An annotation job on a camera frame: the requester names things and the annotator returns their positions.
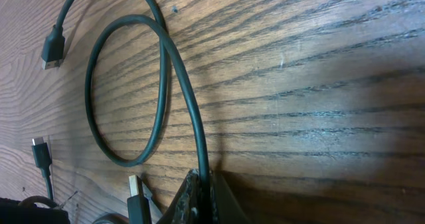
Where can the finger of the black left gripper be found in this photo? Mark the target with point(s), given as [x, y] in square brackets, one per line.
[32, 210]

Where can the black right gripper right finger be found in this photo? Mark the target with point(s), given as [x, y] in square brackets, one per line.
[228, 209]

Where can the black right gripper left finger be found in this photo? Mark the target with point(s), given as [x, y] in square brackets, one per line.
[184, 208]

